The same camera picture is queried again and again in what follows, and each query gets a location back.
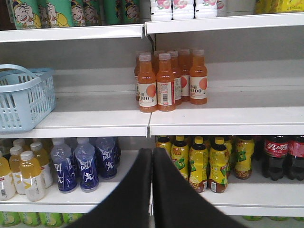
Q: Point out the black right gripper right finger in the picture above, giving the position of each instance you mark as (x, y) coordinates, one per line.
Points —
(177, 204)

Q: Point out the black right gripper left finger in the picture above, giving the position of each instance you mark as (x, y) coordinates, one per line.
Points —
(128, 204)

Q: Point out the light blue plastic basket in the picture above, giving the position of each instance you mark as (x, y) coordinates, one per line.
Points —
(27, 96)

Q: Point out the yellow lemon tea bottle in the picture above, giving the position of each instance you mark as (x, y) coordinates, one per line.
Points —
(164, 141)
(199, 158)
(244, 151)
(218, 161)
(180, 156)

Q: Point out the blue sports drink bottle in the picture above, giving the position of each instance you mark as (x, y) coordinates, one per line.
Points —
(85, 155)
(105, 147)
(62, 160)

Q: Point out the green drink bottle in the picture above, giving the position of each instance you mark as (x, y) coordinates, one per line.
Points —
(71, 217)
(30, 218)
(51, 219)

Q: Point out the yellow orange juice bottle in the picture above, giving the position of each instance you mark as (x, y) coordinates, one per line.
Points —
(14, 163)
(7, 187)
(41, 154)
(32, 179)

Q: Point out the plastic cola bottle red label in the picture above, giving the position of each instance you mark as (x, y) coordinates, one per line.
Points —
(275, 152)
(295, 158)

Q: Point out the orange grapefruit juice bottle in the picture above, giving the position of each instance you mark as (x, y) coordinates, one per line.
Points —
(198, 78)
(165, 84)
(147, 84)

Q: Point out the white peach drink bottle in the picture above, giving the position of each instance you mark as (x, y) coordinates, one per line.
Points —
(183, 9)
(160, 10)

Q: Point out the green cartoon tea bottle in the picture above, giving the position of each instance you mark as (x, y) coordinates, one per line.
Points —
(55, 13)
(26, 14)

